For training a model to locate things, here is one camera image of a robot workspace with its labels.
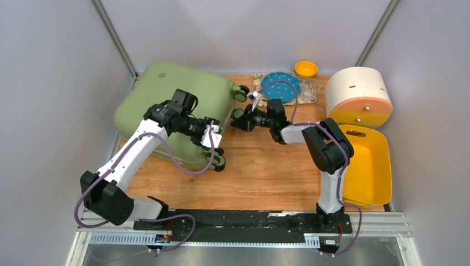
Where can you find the green hard-shell suitcase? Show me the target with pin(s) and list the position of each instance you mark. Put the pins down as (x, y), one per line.
(216, 95)

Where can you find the white and orange drawer cabinet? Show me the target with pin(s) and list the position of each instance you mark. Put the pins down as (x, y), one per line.
(358, 96)

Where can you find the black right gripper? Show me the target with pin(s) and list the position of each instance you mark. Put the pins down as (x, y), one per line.
(246, 121)

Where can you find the floral placemat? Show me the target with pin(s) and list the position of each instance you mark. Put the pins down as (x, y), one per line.
(257, 78)

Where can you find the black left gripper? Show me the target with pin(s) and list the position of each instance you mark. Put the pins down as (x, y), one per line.
(208, 122)

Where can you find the clear drinking glass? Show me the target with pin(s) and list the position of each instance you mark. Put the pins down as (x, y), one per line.
(309, 90)

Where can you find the small yellow bowl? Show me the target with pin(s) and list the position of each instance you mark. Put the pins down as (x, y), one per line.
(305, 69)

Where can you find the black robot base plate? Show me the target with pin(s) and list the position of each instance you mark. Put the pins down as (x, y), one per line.
(235, 226)

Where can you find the aluminium frame rail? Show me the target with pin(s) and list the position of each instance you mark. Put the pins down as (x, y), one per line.
(366, 224)

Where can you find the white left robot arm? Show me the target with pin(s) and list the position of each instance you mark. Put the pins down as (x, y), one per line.
(104, 191)

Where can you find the yellow plastic basin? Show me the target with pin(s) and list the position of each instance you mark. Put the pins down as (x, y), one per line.
(368, 180)

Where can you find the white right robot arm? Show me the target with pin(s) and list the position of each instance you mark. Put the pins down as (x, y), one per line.
(328, 146)

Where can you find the blue polka dot plate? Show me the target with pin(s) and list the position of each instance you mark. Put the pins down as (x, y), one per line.
(280, 85)

